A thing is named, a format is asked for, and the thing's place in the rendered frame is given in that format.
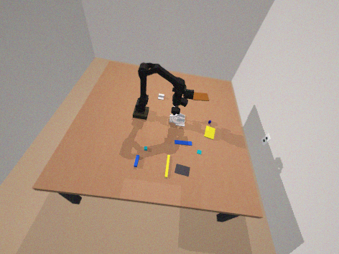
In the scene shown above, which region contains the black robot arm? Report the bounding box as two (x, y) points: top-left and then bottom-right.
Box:
(135, 63), (194, 114)

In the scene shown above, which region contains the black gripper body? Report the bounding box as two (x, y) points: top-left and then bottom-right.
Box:
(171, 94), (182, 114)

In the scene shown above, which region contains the orange flat plate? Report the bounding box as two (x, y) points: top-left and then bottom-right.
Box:
(193, 93), (209, 101)

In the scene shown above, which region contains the yellow square plate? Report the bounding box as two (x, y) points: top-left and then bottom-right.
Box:
(204, 126), (215, 139)

